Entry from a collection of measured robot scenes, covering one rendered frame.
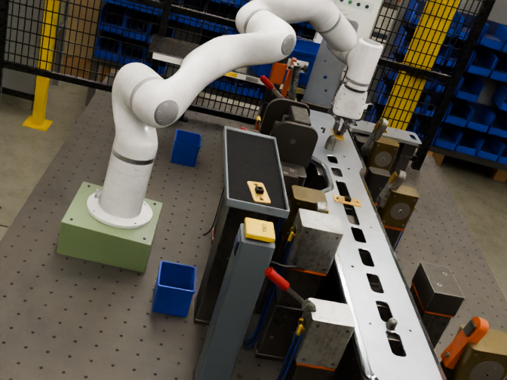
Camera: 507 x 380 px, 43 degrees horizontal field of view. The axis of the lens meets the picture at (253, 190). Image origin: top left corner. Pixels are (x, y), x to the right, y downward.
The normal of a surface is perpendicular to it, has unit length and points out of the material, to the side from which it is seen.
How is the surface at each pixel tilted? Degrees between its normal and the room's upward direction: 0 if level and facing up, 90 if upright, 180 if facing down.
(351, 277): 0
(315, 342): 90
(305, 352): 90
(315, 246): 90
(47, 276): 0
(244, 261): 90
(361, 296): 0
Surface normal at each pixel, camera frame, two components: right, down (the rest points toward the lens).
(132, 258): -0.02, 0.48
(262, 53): -0.09, 0.72
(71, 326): 0.26, -0.84
